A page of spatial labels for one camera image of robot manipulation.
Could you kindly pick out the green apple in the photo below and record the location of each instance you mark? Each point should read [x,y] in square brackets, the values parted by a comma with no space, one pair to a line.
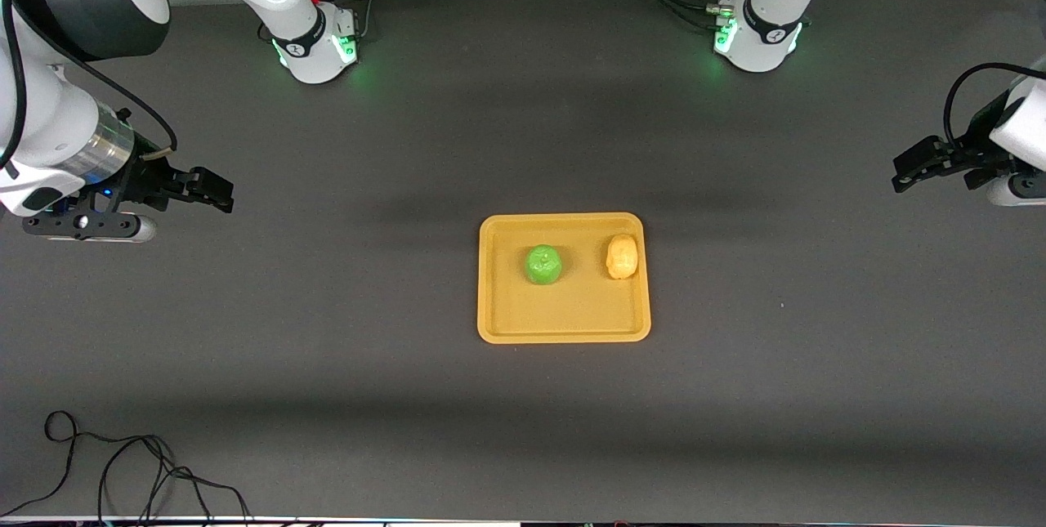
[543,264]

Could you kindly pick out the yellow potato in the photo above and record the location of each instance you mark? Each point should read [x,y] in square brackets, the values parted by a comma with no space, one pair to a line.
[622,256]

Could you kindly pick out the yellow plastic tray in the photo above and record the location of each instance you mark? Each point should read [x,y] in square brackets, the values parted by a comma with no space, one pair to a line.
[563,298]

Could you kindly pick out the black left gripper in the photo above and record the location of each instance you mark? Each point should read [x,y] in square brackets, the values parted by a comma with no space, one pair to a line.
[970,153]

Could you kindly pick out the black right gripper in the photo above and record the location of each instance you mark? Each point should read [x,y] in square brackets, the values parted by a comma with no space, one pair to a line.
[145,181]

